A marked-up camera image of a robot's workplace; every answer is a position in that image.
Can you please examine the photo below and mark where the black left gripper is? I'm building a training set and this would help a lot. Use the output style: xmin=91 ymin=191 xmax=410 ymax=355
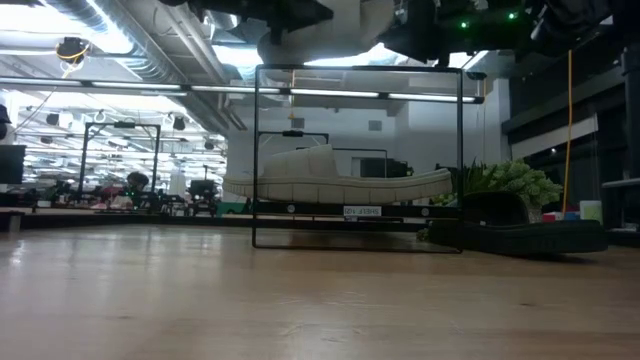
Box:
xmin=159 ymin=0 xmax=335 ymax=46

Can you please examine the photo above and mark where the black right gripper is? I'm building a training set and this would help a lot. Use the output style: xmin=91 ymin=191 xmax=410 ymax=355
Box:
xmin=378 ymin=0 xmax=534 ymax=67

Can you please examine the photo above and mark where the black metal shelf frame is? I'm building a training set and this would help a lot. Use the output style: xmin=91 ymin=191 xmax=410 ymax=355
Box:
xmin=252 ymin=63 xmax=464 ymax=255

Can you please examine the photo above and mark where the black foam slide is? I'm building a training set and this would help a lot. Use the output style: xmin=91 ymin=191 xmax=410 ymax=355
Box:
xmin=428 ymin=191 xmax=609 ymax=256

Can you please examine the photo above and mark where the black background cabinet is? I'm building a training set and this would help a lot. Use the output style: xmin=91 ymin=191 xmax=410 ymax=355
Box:
xmin=359 ymin=157 xmax=415 ymax=179

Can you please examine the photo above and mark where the dark green spiky plant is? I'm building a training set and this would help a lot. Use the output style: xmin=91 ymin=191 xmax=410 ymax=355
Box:
xmin=430 ymin=159 xmax=497 ymax=207

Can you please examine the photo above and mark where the long LED light bar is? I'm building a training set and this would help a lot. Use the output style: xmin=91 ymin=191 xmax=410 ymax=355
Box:
xmin=0 ymin=75 xmax=485 ymax=105

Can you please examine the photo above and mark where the light green succulent plant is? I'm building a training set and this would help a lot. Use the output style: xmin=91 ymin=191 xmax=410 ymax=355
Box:
xmin=482 ymin=158 xmax=565 ymax=224

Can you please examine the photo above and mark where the small black background monitor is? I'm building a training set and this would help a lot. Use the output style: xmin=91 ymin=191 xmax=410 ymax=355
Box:
xmin=188 ymin=179 xmax=219 ymax=199

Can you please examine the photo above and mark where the black vertical pole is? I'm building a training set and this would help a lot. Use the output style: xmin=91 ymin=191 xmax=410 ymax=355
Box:
xmin=621 ymin=44 xmax=640 ymax=179

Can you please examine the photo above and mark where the person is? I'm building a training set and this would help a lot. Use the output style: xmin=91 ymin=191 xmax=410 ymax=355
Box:
xmin=126 ymin=171 xmax=151 ymax=196

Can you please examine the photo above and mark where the black computer monitor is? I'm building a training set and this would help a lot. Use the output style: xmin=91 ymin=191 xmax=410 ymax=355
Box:
xmin=0 ymin=144 xmax=27 ymax=185

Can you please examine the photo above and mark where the ribbed silver air duct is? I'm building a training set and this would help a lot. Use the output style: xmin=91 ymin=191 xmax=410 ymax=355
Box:
xmin=47 ymin=0 xmax=166 ymax=84

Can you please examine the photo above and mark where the black yellow cable reel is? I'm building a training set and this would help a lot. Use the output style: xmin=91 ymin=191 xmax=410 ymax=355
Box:
xmin=55 ymin=37 xmax=92 ymax=66

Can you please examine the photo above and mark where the black aluminium rig frame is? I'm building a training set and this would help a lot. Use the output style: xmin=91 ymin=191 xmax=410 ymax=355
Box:
xmin=0 ymin=212 xmax=431 ymax=233

